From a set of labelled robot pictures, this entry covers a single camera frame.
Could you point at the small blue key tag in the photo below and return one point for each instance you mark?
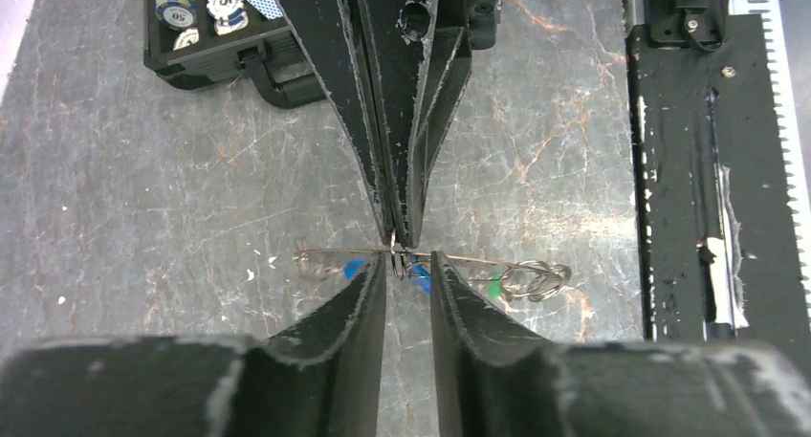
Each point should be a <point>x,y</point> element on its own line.
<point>352,268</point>

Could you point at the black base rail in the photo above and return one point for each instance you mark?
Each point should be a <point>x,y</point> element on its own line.
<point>719,256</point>

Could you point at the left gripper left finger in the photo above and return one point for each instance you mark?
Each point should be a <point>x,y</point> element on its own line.
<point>319,377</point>

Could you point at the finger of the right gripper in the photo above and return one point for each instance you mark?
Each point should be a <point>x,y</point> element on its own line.
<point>419,59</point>
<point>323,29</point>

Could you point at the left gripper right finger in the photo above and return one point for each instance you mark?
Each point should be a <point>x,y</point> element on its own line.
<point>495,377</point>

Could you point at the black poker chip case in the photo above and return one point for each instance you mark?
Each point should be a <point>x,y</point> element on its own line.
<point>192,44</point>

